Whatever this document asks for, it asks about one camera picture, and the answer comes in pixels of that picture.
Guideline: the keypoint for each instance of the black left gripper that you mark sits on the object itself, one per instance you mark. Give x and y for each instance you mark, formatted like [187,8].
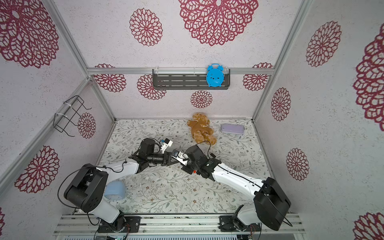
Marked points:
[167,158]

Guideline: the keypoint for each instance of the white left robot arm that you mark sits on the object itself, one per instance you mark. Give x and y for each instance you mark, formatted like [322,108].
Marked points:
[86,190]

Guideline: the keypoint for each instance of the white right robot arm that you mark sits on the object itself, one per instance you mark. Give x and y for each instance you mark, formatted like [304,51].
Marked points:
[270,203]

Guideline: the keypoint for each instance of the brown teddy bear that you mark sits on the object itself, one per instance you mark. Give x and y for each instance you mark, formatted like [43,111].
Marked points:
[201,130]

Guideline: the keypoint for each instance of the purple rectangular case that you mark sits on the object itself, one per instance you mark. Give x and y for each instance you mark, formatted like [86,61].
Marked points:
[233,129]

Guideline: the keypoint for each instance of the light blue cup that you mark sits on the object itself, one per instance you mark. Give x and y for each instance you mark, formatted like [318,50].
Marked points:
[115,191]

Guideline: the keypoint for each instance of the blue alarm clock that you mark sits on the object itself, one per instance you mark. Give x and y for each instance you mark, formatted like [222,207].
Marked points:
[215,75]

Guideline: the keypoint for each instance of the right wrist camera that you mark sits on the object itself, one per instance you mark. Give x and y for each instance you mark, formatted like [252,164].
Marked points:
[181,157]

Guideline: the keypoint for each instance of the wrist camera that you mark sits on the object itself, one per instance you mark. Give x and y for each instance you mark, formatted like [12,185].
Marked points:
[165,144]
[181,157]

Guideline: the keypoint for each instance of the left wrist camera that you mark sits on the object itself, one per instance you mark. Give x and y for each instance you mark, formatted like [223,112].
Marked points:
[165,144]

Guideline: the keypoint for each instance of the grey wall shelf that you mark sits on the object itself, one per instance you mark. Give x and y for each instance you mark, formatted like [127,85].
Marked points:
[192,81]

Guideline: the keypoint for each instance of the black wire wall basket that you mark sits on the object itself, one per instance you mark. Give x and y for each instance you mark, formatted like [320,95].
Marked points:
[63,120]

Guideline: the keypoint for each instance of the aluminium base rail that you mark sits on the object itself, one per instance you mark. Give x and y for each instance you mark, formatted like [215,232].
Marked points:
[164,224]

